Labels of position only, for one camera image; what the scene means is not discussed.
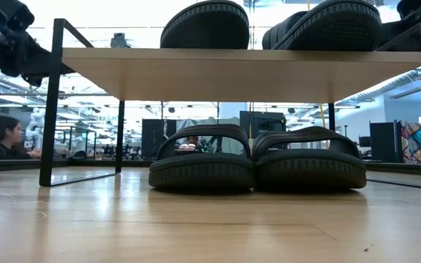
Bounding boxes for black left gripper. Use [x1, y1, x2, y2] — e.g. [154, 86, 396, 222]
[0, 5, 75, 88]

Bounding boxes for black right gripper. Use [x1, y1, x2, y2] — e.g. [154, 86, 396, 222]
[380, 0, 421, 69]

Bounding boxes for black rubber slide sandal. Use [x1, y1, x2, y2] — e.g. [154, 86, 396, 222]
[159, 0, 251, 50]
[261, 0, 384, 52]
[252, 126, 368, 191]
[148, 123, 257, 191]

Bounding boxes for white humanoid figure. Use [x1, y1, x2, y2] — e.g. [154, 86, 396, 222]
[26, 107, 48, 150]

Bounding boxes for person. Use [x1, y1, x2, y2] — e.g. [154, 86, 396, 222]
[0, 115, 43, 161]

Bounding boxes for dark ceiling-mounted device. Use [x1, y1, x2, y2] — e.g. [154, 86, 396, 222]
[110, 31, 132, 49]

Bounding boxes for black cabinet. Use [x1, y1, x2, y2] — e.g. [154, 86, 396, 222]
[369, 121, 403, 164]

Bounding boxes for black box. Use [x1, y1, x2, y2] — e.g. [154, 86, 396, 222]
[141, 118, 178, 160]

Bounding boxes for black machine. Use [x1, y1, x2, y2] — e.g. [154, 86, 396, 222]
[239, 110, 288, 138]

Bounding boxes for ribbed ceiling air duct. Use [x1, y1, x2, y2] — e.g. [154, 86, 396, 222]
[345, 69, 421, 105]

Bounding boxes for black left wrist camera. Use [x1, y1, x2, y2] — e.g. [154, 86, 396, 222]
[0, 0, 35, 33]

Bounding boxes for yellow cable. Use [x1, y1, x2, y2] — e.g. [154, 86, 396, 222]
[318, 103, 330, 129]

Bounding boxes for black metal rig frame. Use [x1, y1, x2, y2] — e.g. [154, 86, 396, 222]
[0, 157, 421, 175]

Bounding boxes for wooden shelf with black frame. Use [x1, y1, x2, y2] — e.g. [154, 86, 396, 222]
[38, 18, 421, 191]

